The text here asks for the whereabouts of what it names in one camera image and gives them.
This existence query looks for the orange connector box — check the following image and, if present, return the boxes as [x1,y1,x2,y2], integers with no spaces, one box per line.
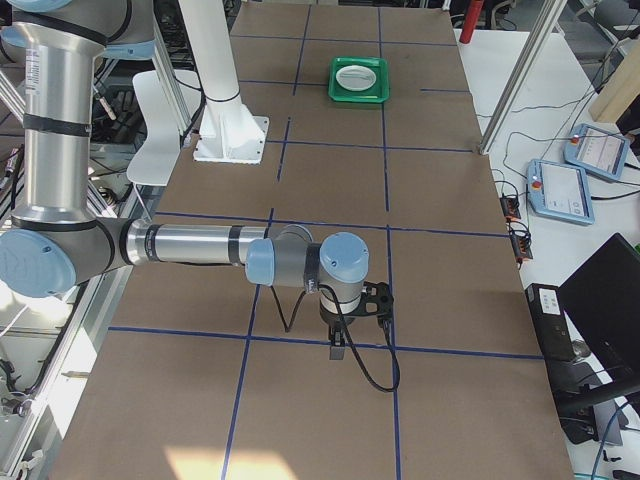
[510,231,533,264]
[500,195,521,221]

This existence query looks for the black monitor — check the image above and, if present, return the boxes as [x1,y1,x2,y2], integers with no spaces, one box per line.
[559,233,639,379]

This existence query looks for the green plastic tray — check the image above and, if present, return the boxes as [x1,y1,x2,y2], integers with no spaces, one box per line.
[328,56,390,104]

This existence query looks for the white round plate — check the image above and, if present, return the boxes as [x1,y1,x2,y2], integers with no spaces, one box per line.
[335,65,377,92]

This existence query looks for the white plastic chair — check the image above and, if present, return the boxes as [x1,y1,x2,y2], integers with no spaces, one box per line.
[127,70,182,187]

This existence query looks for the far blue teach pendant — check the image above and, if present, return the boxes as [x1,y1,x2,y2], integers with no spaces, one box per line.
[563,123,630,182]

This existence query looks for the aluminium frame post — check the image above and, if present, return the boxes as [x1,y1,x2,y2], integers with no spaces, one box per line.
[478,0,567,155]

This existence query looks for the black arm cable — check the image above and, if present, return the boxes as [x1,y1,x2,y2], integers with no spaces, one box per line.
[270,282,401,394]

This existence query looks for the blue teach pendant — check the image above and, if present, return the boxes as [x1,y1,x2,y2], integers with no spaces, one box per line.
[527,159,595,225]
[563,123,630,182]

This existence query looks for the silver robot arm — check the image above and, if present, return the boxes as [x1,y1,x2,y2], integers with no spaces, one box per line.
[1,1,369,359]

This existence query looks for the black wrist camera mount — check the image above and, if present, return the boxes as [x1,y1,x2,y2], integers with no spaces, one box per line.
[351,281,394,324]

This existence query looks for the lower orange connector box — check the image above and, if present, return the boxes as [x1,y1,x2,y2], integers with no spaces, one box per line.
[510,231,533,264]

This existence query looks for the black computer box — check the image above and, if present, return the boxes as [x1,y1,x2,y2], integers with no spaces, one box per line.
[525,283,582,364]

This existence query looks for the red cylinder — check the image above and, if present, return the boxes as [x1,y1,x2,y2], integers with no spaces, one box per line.
[459,0,484,44]

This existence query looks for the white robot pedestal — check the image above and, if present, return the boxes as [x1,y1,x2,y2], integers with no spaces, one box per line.
[179,0,269,165]

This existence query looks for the near blue teach pendant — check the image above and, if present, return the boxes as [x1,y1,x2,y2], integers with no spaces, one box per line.
[527,159,595,225]

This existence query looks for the wooden board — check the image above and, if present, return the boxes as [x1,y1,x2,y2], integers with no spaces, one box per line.
[589,40,639,123]

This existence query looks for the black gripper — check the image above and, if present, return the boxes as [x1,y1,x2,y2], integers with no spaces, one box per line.
[320,305,355,360]

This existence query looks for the upper orange connector box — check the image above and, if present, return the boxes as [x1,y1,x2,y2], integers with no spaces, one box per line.
[500,195,521,221]

